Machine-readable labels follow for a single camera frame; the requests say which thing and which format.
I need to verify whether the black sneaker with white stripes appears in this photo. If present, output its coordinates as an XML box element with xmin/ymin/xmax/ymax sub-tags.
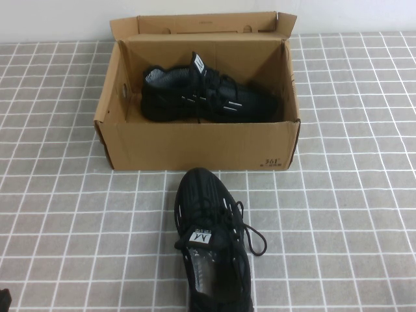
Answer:
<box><xmin>141</xmin><ymin>51</ymin><xmax>282</xmax><ymax>124</ymax></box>
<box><xmin>166</xmin><ymin>167</ymin><xmax>269</xmax><ymax>312</ymax></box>

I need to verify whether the brown cardboard shoe box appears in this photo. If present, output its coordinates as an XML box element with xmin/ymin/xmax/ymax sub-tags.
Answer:
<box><xmin>93</xmin><ymin>11</ymin><xmax>302</xmax><ymax>170</ymax></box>

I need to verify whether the grey white-grid tablecloth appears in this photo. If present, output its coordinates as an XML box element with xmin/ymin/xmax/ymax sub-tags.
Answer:
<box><xmin>0</xmin><ymin>31</ymin><xmax>416</xmax><ymax>312</ymax></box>

